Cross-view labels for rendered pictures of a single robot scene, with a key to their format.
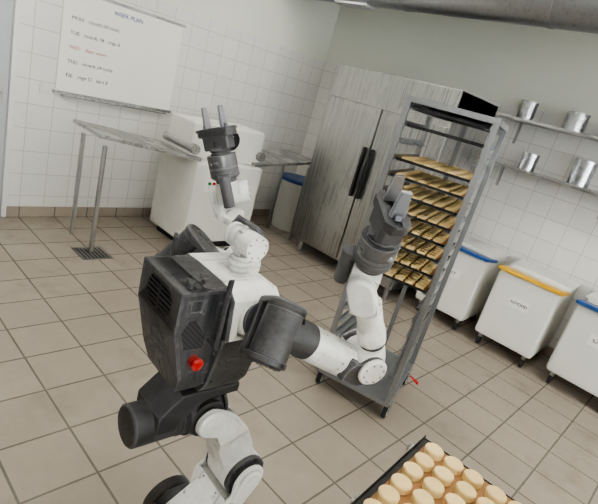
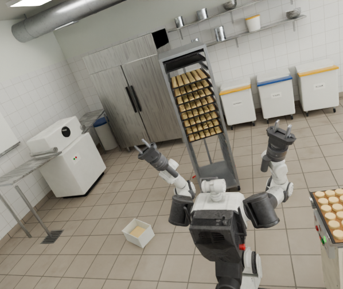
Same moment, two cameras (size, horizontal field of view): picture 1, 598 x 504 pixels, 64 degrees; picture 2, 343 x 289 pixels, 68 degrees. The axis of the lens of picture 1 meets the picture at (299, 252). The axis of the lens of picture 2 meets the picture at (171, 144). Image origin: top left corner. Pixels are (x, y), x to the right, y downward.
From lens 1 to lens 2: 0.70 m
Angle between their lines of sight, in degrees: 16
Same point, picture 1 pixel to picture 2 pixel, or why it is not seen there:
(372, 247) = (281, 152)
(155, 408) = (232, 275)
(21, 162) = not seen: outside the picture
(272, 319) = (262, 207)
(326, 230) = (136, 134)
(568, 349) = (267, 105)
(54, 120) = not seen: outside the picture
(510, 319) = (238, 111)
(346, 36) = (66, 40)
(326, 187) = (121, 116)
